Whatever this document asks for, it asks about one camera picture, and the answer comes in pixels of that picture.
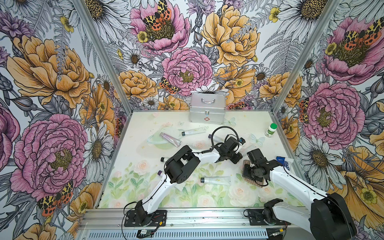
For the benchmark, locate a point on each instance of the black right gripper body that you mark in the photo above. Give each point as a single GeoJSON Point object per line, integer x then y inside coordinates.
{"type": "Point", "coordinates": [252, 173]}

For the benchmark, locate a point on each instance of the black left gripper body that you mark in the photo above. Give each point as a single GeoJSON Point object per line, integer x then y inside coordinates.
{"type": "Point", "coordinates": [233, 157]}

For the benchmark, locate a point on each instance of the brown striped towel cloth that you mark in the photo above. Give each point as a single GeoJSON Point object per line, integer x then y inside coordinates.
{"type": "Point", "coordinates": [249, 176]}

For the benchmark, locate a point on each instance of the white tube dark blue cap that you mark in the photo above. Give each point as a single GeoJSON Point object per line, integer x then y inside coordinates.
{"type": "Point", "coordinates": [225, 181]}

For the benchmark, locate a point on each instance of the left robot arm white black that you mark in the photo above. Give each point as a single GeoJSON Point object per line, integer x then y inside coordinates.
{"type": "Point", "coordinates": [179, 168]}

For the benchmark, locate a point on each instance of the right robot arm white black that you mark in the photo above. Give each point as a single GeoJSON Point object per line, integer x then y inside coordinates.
{"type": "Point", "coordinates": [326, 216]}

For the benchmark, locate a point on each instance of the white tube purple cap far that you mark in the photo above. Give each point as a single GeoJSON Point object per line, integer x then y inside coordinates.
{"type": "Point", "coordinates": [216, 139]}

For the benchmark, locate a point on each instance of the white tube purple cap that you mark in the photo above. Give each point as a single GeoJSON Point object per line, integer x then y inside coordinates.
{"type": "Point", "coordinates": [216, 139]}
{"type": "Point", "coordinates": [160, 173]}

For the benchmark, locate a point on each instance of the white tube teal cap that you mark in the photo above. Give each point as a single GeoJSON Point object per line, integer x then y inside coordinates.
{"type": "Point", "coordinates": [195, 131]}

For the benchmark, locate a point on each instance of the purple metallic tube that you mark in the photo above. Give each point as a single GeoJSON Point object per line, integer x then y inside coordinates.
{"type": "Point", "coordinates": [175, 142]}

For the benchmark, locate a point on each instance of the white tube dark cap left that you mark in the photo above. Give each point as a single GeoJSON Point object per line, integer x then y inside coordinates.
{"type": "Point", "coordinates": [164, 159]}

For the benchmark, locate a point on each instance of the white tube purple cap near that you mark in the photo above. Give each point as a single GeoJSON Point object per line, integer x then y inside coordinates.
{"type": "Point", "coordinates": [160, 173]}

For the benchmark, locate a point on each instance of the blue white packet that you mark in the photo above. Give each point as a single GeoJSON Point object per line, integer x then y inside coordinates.
{"type": "Point", "coordinates": [286, 162]}

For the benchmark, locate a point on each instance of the white bottle green cap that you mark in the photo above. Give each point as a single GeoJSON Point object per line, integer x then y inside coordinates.
{"type": "Point", "coordinates": [271, 130]}

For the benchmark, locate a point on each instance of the silver aluminium first aid case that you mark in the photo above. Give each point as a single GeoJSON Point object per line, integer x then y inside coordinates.
{"type": "Point", "coordinates": [207, 108]}

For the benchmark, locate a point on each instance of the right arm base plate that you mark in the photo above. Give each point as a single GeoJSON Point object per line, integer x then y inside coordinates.
{"type": "Point", "coordinates": [262, 217]}

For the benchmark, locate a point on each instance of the white slotted cable duct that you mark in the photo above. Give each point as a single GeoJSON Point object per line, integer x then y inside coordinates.
{"type": "Point", "coordinates": [182, 234]}

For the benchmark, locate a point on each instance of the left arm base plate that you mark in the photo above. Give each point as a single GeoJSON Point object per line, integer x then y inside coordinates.
{"type": "Point", "coordinates": [158, 218]}

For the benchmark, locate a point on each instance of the left aluminium corner post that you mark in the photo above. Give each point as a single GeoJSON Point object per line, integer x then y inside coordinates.
{"type": "Point", "coordinates": [85, 17]}

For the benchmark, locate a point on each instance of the aluminium corner post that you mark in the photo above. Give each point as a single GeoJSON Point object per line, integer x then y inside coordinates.
{"type": "Point", "coordinates": [322, 25]}
{"type": "Point", "coordinates": [85, 17]}

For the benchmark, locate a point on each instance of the aluminium front rail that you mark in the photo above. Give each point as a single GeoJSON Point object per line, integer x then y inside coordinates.
{"type": "Point", "coordinates": [177, 218]}

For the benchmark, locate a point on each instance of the right aluminium corner post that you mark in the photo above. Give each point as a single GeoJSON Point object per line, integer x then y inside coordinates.
{"type": "Point", "coordinates": [322, 25]}

